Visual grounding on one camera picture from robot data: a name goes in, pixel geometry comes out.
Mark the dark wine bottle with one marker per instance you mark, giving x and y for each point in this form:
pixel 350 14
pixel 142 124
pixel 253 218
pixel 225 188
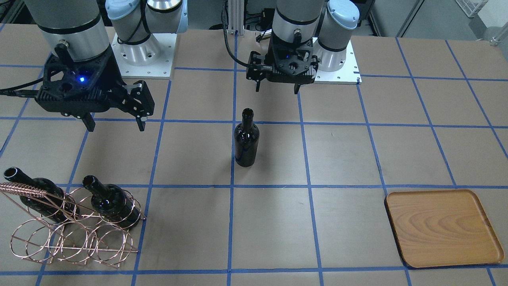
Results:
pixel 112 203
pixel 55 207
pixel 246 137

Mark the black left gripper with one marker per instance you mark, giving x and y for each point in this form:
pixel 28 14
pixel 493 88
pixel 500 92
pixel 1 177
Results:
pixel 254 63

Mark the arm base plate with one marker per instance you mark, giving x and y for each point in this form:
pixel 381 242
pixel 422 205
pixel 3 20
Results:
pixel 152 59
pixel 336 68

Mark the copper wire bottle basket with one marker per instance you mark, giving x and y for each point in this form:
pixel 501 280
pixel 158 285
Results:
pixel 83 238

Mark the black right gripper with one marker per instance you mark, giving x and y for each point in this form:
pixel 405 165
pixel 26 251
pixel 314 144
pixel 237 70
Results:
pixel 114 75

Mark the wooden tray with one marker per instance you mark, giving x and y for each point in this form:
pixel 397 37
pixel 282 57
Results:
pixel 442 228

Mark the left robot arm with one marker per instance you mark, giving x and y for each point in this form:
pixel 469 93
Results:
pixel 332 21

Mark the aluminium frame post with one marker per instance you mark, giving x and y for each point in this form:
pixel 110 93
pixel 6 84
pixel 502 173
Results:
pixel 235 17

